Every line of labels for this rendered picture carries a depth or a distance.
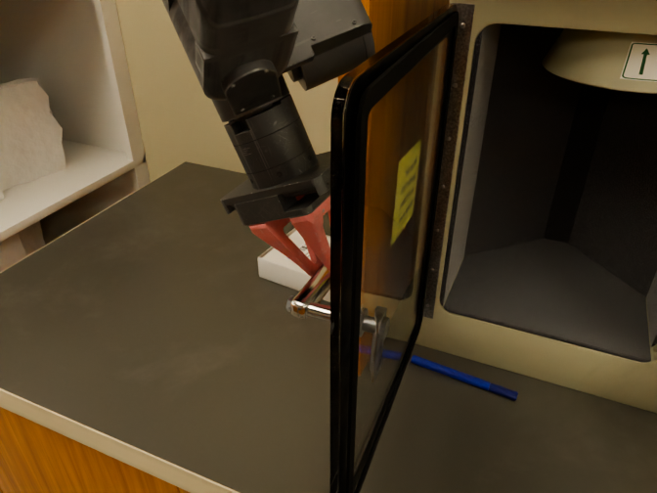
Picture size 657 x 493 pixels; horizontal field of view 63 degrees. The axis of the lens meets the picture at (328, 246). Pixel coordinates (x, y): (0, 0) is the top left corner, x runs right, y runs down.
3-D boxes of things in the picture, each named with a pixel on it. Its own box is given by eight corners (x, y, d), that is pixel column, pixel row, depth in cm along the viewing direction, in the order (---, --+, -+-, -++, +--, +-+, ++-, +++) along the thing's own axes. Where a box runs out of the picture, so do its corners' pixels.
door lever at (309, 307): (383, 283, 48) (385, 257, 47) (346, 343, 41) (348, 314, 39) (328, 270, 50) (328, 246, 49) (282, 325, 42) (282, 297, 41)
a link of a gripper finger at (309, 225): (314, 259, 52) (274, 171, 48) (378, 251, 48) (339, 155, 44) (277, 300, 47) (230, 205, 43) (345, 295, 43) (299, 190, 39)
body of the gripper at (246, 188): (268, 187, 50) (234, 111, 47) (363, 165, 44) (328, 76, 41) (227, 220, 45) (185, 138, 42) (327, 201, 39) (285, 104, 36)
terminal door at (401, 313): (419, 325, 72) (459, 1, 51) (337, 531, 48) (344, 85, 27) (414, 324, 73) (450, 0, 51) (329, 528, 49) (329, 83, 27)
